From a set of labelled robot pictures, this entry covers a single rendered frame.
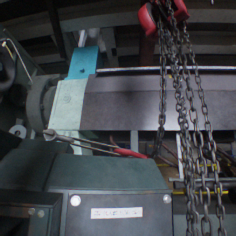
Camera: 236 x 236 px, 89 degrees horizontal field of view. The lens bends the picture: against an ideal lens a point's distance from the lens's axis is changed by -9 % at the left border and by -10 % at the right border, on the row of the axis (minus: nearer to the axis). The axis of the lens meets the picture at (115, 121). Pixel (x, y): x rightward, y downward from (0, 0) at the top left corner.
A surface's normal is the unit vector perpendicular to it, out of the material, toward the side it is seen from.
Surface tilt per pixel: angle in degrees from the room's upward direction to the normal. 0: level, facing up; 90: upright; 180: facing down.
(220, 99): 90
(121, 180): 45
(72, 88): 90
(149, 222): 90
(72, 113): 90
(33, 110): 118
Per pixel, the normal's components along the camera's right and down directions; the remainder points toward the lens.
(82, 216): 0.22, -0.32
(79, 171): 0.18, -0.89
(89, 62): -0.12, -0.33
